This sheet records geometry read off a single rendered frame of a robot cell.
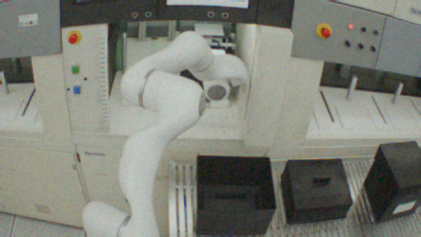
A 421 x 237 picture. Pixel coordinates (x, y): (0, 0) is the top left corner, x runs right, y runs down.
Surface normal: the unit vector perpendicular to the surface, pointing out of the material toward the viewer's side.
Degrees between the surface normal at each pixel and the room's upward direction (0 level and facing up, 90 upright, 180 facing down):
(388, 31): 90
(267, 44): 90
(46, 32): 90
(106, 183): 90
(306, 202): 0
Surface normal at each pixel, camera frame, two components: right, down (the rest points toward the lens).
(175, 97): -0.18, -0.18
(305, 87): 0.05, 0.62
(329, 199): 0.08, -0.78
